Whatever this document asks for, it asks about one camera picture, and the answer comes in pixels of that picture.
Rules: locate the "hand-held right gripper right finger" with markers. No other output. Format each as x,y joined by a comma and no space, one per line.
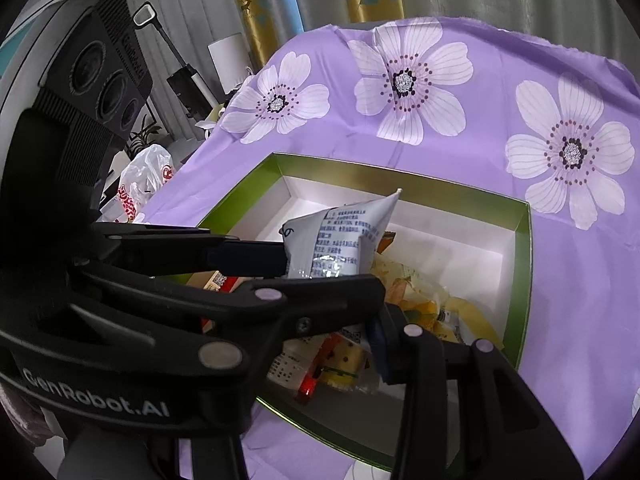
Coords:
382,350

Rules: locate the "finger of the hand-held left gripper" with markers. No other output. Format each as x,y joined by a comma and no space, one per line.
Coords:
300,305
250,258

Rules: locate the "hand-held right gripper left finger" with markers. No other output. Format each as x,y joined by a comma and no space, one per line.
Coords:
200,460

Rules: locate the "yellow green snack packet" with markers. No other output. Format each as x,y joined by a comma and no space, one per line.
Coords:
345,360

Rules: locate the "small pale orange snack packet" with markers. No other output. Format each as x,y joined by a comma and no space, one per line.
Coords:
210,280

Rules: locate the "white snack packet red edge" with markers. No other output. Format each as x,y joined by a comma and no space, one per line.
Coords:
290,365

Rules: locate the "large yellow snack packet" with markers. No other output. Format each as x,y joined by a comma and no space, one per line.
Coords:
425,305

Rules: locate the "white nut snack packet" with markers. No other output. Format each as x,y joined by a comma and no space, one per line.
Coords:
340,240

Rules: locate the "green cardboard box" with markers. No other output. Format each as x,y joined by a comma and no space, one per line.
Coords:
520,285

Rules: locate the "white red plastic bag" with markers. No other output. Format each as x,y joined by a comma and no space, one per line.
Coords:
145,170

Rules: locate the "green potted plant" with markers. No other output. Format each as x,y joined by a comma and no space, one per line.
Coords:
142,140

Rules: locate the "black upright vacuum cleaner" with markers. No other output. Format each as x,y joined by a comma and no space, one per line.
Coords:
187,85

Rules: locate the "purple floral cloth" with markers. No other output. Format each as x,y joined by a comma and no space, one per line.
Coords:
475,170

